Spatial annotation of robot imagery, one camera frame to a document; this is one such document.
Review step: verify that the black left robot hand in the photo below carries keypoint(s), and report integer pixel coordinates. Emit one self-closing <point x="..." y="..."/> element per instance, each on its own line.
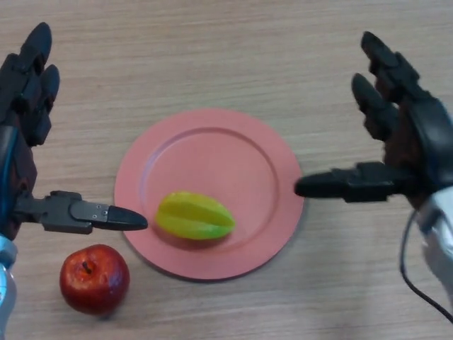
<point x="17" y="117"/>

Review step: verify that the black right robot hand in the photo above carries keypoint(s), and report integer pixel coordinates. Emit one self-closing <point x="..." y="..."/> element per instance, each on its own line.
<point x="424" y="141"/>

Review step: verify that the yellow green starfruit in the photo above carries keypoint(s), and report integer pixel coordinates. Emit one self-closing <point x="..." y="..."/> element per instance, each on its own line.
<point x="194" y="216"/>

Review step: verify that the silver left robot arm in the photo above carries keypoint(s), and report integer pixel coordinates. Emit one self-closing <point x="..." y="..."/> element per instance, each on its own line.
<point x="5" y="283"/>

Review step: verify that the pink round plate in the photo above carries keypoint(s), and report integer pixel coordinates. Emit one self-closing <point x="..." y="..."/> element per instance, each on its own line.
<point x="212" y="156"/>

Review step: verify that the red apple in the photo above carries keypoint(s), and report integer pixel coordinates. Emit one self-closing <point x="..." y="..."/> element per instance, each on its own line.
<point x="95" y="283"/>

